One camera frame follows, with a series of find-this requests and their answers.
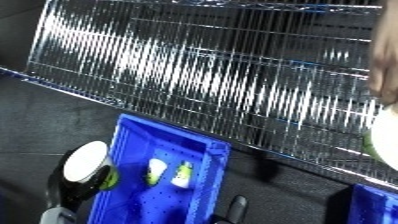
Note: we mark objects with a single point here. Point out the person's hand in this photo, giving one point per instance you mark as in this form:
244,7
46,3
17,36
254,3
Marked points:
385,63

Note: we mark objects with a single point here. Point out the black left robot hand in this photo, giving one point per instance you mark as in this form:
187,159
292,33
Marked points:
71,193

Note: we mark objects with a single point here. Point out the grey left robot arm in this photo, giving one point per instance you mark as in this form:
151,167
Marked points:
56,216

